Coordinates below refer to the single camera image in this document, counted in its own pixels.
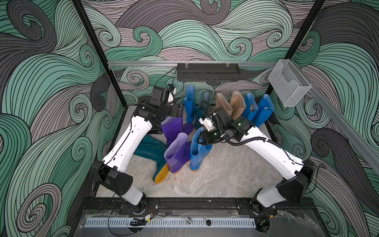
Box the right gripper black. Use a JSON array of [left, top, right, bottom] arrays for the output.
[[195, 126, 227, 145]]

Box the dark teal boot back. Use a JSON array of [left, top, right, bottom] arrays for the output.
[[194, 92, 210, 129]]

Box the dark teal boot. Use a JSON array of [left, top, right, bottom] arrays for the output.
[[194, 92, 210, 129], [134, 134, 169, 183]]

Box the purple rain boot back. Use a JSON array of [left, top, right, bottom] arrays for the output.
[[160, 117, 194, 146]]

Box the purple rain boot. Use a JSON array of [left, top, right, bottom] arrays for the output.
[[164, 132, 191, 174], [160, 117, 194, 146]]

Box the beige rain boot large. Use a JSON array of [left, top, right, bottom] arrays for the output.
[[215, 93, 233, 116]]

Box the light blue boot back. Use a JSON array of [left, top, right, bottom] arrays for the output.
[[184, 86, 197, 123]]

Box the light blue boot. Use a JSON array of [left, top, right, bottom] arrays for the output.
[[184, 86, 197, 123], [190, 127, 212, 172]]

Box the light blue boot front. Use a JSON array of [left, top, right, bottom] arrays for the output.
[[190, 127, 212, 172]]

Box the blue rain boot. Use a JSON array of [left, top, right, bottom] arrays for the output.
[[253, 94, 274, 127], [242, 93, 259, 121]]

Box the purple rain boot front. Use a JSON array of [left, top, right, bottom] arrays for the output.
[[164, 132, 191, 174]]

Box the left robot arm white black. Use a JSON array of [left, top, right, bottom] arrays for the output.
[[91, 84, 183, 206]]

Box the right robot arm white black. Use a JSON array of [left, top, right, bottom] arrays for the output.
[[197, 108, 313, 208]]

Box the black hard case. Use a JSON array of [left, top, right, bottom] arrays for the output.
[[131, 103, 166, 134]]

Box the white perforated front strip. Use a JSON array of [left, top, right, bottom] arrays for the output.
[[84, 217, 256, 229]]

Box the black wall shelf tray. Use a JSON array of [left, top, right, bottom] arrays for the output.
[[177, 63, 241, 82]]

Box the aluminium rail back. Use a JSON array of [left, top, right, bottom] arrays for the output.
[[108, 60, 278, 67]]

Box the aluminium rail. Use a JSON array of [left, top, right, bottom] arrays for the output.
[[294, 63, 379, 173], [108, 60, 278, 67]]

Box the white mesh wire basket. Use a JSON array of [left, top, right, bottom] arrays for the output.
[[268, 59, 311, 107]]

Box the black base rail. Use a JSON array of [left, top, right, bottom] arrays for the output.
[[77, 197, 317, 217]]

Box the aluminium rail right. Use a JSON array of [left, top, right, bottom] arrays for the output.
[[294, 63, 379, 173]]

